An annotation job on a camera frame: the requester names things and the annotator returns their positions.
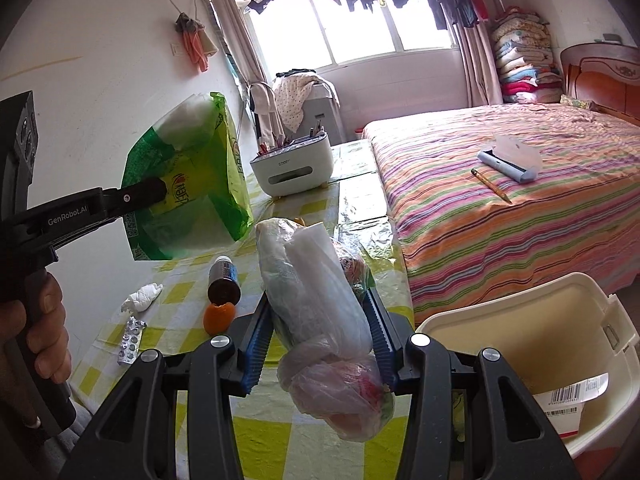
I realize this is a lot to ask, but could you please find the cream plastic bin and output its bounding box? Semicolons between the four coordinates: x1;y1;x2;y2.
414;272;640;461

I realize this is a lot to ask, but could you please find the person's left hand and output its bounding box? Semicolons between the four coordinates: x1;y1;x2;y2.
0;274;72;426

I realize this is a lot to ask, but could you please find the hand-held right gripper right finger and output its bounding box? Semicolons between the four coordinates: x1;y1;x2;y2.
362;287;581;480

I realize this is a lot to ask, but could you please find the orange bottle cap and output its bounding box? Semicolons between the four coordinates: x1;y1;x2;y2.
203;301;237;336

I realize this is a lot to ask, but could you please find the window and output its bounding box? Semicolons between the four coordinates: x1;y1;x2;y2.
245;0;461;68

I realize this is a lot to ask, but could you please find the white tissue box organizer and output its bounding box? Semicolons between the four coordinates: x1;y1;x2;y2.
249;131;335;198

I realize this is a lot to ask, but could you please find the wooden headboard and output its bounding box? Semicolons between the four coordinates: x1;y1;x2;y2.
560;42;640;126

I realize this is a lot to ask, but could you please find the grey pencil case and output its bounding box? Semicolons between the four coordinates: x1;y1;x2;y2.
476;135;543;184

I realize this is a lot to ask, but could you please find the wooden pencil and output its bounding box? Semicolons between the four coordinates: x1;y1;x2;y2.
470;167;513;205

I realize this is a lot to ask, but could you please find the green plastic bag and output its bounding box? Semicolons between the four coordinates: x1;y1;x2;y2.
121;91;255;262

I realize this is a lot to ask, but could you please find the floral pillow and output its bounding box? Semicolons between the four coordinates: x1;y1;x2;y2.
560;94;598;111

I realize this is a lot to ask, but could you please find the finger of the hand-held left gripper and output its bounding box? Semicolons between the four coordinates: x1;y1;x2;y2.
97;176;169;218

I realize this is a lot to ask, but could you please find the beige curtain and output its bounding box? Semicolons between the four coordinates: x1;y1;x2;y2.
200;0;268;91
452;15;503;108

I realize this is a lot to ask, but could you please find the white barcode label paper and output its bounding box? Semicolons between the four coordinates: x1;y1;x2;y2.
531;372;610;440

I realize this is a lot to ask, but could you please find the bundle of pens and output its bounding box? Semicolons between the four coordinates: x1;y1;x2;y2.
256;119;327;157

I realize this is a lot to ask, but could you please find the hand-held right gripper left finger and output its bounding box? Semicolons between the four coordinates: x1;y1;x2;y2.
60;290;273;480

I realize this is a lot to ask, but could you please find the bed with striped sheet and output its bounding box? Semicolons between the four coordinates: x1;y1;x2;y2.
361;104;640;311

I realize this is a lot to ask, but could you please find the polka dot cloth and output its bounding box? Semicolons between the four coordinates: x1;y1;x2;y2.
274;71;333;133

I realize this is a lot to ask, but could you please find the white air cooler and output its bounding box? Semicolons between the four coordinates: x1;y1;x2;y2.
302;82;346;146

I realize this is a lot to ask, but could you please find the brown glass bottle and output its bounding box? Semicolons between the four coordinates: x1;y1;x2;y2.
207;256;242;305

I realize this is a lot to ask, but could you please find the silver pill blister pack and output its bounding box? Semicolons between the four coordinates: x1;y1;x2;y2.
116;316;149;367

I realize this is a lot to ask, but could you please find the orange cloth on hook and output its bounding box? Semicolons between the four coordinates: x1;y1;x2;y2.
175;12;218;73

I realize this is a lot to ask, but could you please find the clear plastic bag with scraps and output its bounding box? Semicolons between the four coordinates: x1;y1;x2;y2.
255;217;396;443

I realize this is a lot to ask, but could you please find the chair with pink cloth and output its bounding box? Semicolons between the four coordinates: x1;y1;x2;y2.
248;82;281;148

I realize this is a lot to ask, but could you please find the stack of folded quilts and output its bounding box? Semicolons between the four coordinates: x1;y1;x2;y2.
490;7;563;106

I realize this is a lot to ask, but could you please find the white tissue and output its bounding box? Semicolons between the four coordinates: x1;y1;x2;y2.
121;283;164;314

